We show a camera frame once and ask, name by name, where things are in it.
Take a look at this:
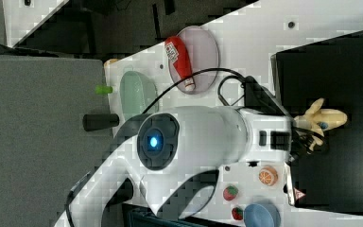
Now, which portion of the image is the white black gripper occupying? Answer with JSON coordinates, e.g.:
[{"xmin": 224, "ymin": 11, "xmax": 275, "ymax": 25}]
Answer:
[{"xmin": 239, "ymin": 76, "xmax": 329, "ymax": 163}]

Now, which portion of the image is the yellow plush peeled banana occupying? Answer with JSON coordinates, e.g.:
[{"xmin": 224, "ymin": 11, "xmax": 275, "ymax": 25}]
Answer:
[{"xmin": 294, "ymin": 98, "xmax": 348, "ymax": 135}]

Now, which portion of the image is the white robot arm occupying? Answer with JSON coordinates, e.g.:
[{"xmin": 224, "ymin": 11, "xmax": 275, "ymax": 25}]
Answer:
[{"xmin": 54, "ymin": 77, "xmax": 324, "ymax": 227}]

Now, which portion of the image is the black toaster oven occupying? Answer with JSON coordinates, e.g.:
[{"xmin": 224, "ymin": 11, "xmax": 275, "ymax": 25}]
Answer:
[{"xmin": 271, "ymin": 30, "xmax": 363, "ymax": 216}]

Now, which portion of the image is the orange slice toy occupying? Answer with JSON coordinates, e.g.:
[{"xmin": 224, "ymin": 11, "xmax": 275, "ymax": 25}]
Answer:
[{"xmin": 258, "ymin": 166, "xmax": 278, "ymax": 186}]

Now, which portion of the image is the blue cup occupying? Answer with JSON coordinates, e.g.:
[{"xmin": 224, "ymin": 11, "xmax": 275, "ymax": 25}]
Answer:
[{"xmin": 243, "ymin": 203, "xmax": 281, "ymax": 227}]

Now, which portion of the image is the large red strawberry toy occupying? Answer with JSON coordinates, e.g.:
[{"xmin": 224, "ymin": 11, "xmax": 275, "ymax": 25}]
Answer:
[{"xmin": 223, "ymin": 185, "xmax": 238, "ymax": 201}]

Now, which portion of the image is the small red strawberry toy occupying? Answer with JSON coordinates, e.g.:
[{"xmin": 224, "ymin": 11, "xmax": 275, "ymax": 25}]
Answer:
[{"xmin": 232, "ymin": 207, "xmax": 243, "ymax": 220}]

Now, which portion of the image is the grey round plate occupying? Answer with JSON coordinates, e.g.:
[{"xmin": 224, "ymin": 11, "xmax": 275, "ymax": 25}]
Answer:
[{"xmin": 167, "ymin": 26, "xmax": 219, "ymax": 82}]

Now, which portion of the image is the red plush ketchup bottle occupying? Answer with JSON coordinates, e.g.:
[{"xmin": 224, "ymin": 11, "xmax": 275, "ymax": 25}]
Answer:
[{"xmin": 164, "ymin": 36, "xmax": 196, "ymax": 92}]

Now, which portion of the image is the green oval colander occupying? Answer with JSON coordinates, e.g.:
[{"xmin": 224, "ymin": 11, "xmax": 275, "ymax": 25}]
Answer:
[{"xmin": 120, "ymin": 66, "xmax": 157, "ymax": 120}]

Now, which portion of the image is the green plastic object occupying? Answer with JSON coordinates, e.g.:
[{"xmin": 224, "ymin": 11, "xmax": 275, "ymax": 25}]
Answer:
[{"xmin": 95, "ymin": 85, "xmax": 113, "ymax": 95}]

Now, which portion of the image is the black round cup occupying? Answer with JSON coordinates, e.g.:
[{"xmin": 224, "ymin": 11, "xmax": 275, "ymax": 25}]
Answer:
[{"xmin": 82, "ymin": 113, "xmax": 120, "ymax": 131}]

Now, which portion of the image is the black cable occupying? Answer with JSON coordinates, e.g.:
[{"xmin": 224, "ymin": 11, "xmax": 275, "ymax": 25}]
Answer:
[{"xmin": 141, "ymin": 67, "xmax": 250, "ymax": 114}]

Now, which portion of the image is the blue metal frame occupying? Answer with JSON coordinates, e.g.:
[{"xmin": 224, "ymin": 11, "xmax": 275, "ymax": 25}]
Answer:
[{"xmin": 122, "ymin": 203, "xmax": 234, "ymax": 227}]

